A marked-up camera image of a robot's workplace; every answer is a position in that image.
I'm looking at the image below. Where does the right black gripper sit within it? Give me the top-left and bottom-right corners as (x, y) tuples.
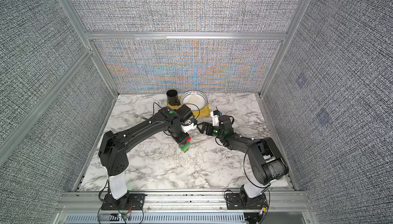
(198, 122), (225, 140)

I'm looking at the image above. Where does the dark green lego brick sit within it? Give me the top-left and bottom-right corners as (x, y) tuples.
(179, 143), (190, 153)

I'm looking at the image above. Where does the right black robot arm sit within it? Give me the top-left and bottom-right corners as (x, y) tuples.
(196, 115), (289, 199)

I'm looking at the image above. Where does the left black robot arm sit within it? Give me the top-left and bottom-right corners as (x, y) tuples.
(98, 105), (198, 200)

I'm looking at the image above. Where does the yellow tray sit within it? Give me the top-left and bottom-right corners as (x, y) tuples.
(168, 104), (210, 117)

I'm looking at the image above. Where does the white patterned bowl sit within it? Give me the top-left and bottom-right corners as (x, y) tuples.
(180, 90), (208, 111)

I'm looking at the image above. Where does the black mug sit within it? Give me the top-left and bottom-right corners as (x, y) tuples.
(166, 89), (181, 106)

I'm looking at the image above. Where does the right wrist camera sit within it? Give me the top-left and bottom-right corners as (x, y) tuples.
(210, 110), (221, 126)

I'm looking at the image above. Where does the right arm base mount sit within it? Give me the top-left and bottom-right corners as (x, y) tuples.
(224, 192), (268, 210)

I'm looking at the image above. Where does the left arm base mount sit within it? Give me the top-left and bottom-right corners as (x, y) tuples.
(101, 193), (146, 211)

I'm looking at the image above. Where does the aluminium front rail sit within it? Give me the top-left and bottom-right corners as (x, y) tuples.
(55, 188), (316, 213)

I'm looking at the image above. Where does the white vented cable duct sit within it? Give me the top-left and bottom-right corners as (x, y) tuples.
(65, 212), (246, 224)

